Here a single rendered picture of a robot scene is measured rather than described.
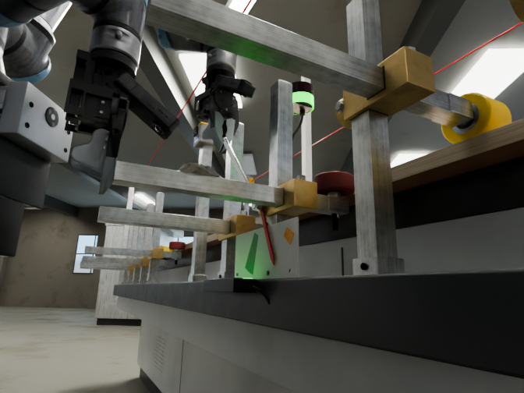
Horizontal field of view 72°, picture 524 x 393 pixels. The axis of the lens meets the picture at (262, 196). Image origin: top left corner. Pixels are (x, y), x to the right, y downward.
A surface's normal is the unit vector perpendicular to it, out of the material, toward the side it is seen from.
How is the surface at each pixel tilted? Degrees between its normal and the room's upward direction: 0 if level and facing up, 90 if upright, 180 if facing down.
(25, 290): 90
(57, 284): 90
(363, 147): 90
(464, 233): 90
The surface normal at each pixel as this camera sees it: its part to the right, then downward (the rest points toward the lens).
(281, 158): 0.46, -0.21
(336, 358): -0.89, -0.14
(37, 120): 1.00, 0.00
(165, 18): -0.02, 0.97
